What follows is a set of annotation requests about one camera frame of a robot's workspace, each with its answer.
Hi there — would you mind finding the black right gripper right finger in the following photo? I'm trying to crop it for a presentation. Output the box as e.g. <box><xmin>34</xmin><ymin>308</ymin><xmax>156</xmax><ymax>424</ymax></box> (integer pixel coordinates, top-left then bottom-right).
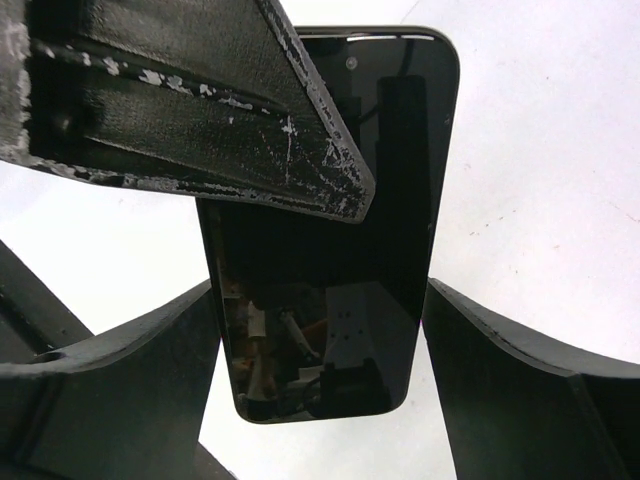
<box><xmin>423</xmin><ymin>279</ymin><xmax>639</xmax><ymax>479</ymax></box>

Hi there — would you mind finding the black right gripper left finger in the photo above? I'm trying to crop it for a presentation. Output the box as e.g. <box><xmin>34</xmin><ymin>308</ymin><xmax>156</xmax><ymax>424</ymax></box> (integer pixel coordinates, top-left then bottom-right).
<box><xmin>0</xmin><ymin>278</ymin><xmax>222</xmax><ymax>480</ymax></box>

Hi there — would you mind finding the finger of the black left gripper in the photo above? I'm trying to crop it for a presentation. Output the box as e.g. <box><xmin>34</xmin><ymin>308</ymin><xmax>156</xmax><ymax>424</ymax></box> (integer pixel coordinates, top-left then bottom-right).
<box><xmin>1</xmin><ymin>1</ymin><xmax>375</xmax><ymax>223</ymax></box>

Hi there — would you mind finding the black phone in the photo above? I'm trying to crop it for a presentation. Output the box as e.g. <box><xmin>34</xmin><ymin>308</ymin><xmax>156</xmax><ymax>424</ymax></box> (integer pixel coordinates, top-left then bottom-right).
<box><xmin>196</xmin><ymin>26</ymin><xmax>460</xmax><ymax>424</ymax></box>

